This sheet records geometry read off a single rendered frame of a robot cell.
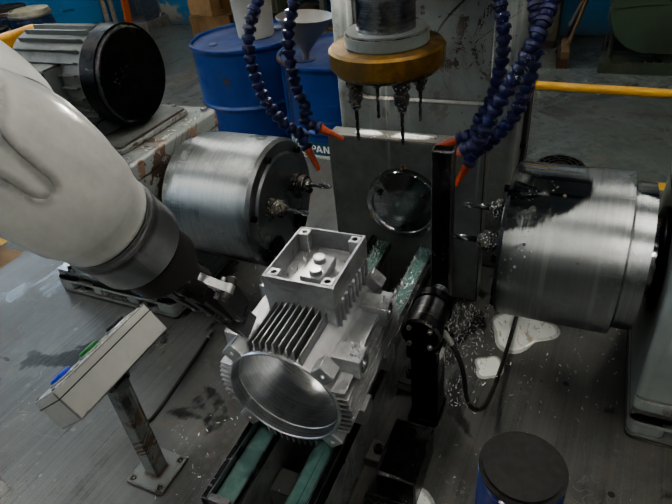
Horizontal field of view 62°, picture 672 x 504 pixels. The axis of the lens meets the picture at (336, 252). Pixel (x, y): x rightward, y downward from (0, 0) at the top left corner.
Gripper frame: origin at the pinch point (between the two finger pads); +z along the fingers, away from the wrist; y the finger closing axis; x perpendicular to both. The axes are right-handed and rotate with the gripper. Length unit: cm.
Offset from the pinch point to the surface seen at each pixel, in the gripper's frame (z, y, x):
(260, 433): 16.0, -0.8, 12.0
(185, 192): 14.7, 28.4, -23.1
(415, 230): 37, -8, -33
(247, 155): 13.4, 18.0, -31.4
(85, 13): 307, 532, -375
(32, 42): -2, 62, -41
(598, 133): 258, -42, -222
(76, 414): -2.5, 14.6, 16.6
